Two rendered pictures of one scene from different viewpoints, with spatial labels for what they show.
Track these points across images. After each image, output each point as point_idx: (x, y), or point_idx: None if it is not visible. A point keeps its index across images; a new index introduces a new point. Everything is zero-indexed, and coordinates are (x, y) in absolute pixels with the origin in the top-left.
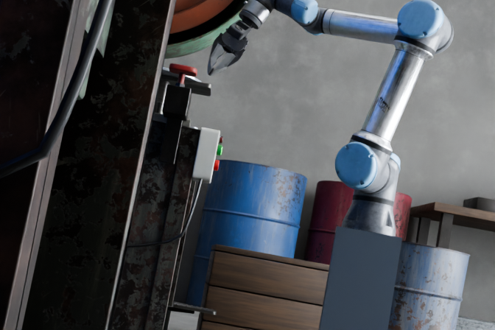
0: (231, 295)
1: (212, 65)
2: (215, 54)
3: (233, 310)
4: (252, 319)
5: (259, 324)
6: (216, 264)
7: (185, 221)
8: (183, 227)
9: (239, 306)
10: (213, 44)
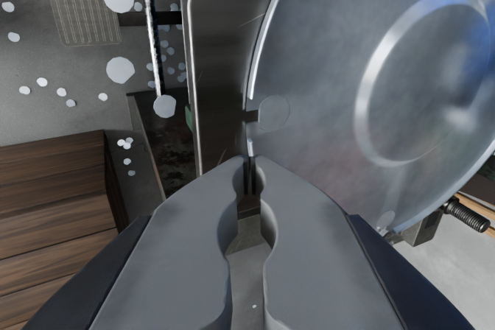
0: (70, 166)
1: (269, 169)
2: (314, 229)
3: (65, 159)
4: (37, 161)
5: (26, 161)
6: (99, 179)
7: (156, 152)
8: (155, 146)
9: (57, 163)
10: (442, 303)
